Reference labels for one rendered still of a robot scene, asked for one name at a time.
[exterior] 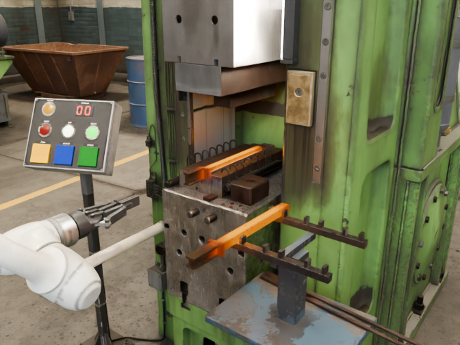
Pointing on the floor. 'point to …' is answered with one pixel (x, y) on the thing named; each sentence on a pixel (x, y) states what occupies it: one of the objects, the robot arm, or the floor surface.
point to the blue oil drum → (137, 90)
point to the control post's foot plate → (107, 339)
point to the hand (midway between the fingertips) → (129, 203)
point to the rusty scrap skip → (66, 68)
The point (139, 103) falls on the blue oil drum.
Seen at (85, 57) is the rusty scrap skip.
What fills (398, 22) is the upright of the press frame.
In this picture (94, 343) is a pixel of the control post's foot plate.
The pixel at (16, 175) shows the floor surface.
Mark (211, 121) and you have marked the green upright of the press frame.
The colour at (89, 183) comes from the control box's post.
